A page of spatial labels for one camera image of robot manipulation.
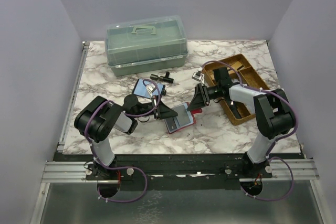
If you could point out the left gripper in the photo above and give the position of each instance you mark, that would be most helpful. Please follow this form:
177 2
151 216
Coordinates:
157 111

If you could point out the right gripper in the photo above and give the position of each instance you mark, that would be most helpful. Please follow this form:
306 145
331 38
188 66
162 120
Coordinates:
205 96

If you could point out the red card holder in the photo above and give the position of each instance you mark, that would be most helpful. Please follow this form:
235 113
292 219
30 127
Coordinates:
193 113

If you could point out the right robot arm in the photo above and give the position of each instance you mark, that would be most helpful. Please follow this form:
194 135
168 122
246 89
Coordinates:
274 116

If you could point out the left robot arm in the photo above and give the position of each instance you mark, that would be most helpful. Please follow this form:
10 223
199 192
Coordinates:
101 116

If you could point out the black tool in tray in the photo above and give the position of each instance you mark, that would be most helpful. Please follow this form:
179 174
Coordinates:
234 109

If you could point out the smartphone with blue screen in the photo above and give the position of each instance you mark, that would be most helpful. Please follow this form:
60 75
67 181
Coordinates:
141 91

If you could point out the black T-shaped pipe fitting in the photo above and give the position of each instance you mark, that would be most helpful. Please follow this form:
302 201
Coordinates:
165 78

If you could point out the brown woven tray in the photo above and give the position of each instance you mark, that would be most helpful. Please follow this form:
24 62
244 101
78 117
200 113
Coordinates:
249 76

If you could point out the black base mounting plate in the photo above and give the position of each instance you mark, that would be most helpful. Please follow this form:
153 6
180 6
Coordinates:
178 172

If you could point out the green plastic storage box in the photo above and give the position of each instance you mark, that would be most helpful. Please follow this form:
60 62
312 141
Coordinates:
146 45

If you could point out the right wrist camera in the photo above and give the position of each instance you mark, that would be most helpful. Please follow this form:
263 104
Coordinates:
198 76

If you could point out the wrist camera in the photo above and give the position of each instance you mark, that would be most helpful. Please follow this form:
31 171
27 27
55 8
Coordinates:
151 88
198 76

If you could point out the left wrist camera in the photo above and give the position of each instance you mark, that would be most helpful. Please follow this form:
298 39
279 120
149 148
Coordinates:
151 88

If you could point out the aluminium rail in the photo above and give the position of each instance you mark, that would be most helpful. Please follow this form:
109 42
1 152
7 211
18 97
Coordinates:
74 172

